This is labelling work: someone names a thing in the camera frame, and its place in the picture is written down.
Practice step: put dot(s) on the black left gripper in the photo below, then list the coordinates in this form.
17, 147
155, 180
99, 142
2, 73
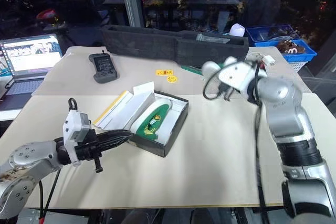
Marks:
85, 150

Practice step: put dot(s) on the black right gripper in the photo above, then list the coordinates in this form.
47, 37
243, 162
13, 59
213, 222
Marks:
227, 86

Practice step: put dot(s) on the black shoebox with white lid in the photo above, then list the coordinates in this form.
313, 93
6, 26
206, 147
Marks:
173, 140

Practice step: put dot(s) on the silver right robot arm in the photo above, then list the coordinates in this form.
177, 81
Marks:
288, 108

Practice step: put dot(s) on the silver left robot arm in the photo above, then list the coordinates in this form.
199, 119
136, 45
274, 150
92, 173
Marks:
26, 155

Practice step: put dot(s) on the open laptop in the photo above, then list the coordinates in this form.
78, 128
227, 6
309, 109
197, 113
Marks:
29, 53

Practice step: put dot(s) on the green flat board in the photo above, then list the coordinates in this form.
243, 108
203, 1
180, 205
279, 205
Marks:
193, 69

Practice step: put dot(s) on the green and white shoe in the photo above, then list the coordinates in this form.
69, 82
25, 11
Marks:
155, 119

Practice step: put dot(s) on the yellow round sticker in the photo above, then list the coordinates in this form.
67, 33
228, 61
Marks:
172, 79

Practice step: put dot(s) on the silver part in foam case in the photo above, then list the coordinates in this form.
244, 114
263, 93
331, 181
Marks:
212, 38

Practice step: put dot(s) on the yellow rectangular sticker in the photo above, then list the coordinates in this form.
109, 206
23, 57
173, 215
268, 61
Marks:
164, 72

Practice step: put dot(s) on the small white lamp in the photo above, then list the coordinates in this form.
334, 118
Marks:
237, 30

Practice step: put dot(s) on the grey handheld controller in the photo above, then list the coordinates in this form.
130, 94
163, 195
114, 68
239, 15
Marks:
104, 67

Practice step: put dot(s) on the white mesh basket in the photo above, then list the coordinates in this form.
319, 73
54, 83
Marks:
298, 65

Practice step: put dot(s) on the brown plush toy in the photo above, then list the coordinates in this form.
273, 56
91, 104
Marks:
291, 47

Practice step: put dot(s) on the blue plastic bin with plush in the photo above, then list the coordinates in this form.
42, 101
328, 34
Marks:
299, 56

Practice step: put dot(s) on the long black foam case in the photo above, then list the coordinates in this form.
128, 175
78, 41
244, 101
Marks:
157, 43

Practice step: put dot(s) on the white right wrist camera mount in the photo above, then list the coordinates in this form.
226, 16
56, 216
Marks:
236, 73

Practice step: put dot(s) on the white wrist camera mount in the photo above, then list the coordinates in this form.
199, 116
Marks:
68, 134
236, 73

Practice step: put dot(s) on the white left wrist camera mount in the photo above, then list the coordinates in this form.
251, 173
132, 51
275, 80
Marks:
68, 134

